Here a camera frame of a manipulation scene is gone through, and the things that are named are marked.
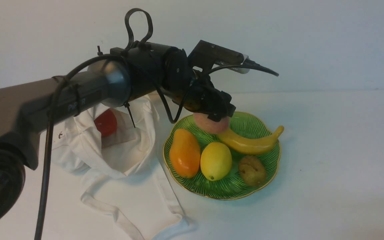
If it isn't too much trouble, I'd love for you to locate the black cable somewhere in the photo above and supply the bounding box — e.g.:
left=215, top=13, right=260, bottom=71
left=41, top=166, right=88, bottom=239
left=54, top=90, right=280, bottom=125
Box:
left=34, top=55, right=279, bottom=240

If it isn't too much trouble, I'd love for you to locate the red apple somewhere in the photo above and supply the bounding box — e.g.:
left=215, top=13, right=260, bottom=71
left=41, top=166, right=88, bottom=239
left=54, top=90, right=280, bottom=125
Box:
left=94, top=109, right=117, bottom=138

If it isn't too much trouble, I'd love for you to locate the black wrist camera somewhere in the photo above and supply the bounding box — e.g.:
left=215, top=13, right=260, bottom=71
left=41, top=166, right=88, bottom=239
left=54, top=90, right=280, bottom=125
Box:
left=188, top=40, right=249, bottom=73

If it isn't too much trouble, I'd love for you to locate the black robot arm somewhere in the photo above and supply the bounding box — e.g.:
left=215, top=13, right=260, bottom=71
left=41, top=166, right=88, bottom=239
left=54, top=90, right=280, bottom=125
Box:
left=0, top=40, right=236, bottom=219

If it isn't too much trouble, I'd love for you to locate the brown kiwi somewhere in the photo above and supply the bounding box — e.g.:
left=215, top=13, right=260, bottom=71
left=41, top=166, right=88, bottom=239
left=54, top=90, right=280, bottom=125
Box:
left=238, top=155, right=267, bottom=187

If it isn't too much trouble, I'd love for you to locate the orange mango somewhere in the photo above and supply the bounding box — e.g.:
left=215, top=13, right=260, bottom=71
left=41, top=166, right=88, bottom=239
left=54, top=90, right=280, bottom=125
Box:
left=169, top=129, right=201, bottom=179

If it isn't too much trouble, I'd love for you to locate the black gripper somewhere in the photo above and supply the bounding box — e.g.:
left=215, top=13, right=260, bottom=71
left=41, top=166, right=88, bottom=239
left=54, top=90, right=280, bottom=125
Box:
left=175, top=76, right=236, bottom=122

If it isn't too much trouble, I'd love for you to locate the yellow lemon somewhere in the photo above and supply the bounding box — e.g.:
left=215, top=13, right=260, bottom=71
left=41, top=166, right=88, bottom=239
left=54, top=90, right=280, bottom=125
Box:
left=201, top=142, right=233, bottom=181

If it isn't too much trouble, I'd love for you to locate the green glass leaf plate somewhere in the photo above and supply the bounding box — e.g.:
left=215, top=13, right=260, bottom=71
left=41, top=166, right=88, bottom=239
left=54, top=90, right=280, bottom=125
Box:
left=163, top=111, right=281, bottom=200

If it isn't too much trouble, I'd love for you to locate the white cloth tote bag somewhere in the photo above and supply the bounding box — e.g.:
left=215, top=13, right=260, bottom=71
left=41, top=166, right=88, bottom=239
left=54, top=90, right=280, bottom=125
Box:
left=51, top=95, right=189, bottom=240

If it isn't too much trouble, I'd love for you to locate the yellow banana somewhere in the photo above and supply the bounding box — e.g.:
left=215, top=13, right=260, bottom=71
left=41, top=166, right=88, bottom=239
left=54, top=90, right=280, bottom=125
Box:
left=216, top=125, right=284, bottom=155

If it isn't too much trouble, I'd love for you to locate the pink peach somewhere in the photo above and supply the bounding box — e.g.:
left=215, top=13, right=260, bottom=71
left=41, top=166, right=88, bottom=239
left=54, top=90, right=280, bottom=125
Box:
left=193, top=113, right=230, bottom=135

